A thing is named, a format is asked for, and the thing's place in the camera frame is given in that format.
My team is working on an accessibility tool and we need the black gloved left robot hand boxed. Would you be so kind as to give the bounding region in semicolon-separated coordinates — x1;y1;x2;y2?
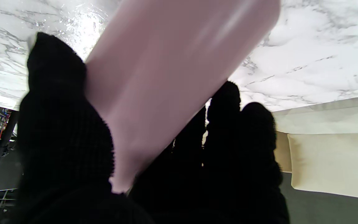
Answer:
11;31;290;224

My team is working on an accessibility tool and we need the pink thermos body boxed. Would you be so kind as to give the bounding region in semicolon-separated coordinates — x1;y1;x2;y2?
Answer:
84;0;281;193

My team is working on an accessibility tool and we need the cream fabric sofa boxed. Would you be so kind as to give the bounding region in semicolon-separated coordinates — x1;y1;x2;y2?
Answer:
272;93;358;201

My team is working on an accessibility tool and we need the cream sofa back cushion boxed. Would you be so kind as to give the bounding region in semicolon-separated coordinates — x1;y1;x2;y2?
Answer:
287;133;358;201

